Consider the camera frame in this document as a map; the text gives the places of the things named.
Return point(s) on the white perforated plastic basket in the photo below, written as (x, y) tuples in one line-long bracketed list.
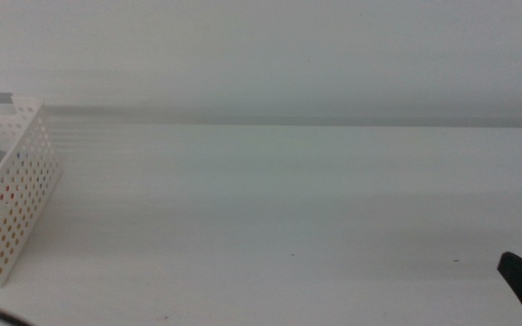
[(25, 181)]

